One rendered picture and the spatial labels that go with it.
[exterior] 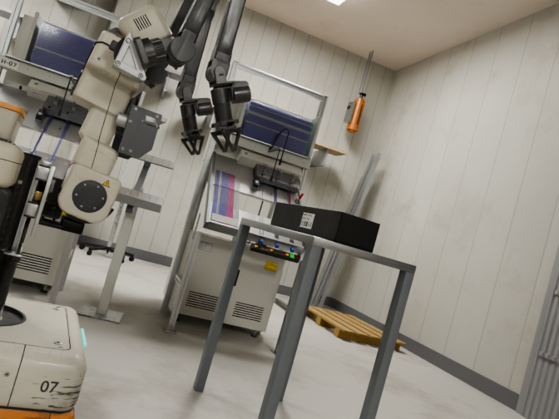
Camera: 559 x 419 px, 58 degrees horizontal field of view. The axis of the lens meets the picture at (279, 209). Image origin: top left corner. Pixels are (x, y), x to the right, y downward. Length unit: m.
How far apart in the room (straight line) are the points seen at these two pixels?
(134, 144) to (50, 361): 0.69
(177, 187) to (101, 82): 4.65
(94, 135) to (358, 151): 5.61
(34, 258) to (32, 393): 1.96
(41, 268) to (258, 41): 4.33
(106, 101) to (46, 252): 1.89
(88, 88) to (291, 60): 5.29
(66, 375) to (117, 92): 0.88
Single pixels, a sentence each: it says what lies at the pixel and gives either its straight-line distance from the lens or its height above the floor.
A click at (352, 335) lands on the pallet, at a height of 0.05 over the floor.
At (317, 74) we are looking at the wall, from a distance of 6.96.
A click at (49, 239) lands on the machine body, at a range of 3.47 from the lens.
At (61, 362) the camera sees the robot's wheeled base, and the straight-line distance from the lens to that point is 1.60.
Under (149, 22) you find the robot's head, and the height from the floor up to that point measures 1.32.
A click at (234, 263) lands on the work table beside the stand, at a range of 2.28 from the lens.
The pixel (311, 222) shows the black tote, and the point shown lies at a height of 0.85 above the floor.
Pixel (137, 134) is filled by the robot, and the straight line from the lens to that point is 1.69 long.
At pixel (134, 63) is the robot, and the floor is 1.14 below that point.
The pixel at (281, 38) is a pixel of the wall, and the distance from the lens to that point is 6.90.
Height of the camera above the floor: 0.78
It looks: 3 degrees up
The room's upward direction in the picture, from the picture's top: 16 degrees clockwise
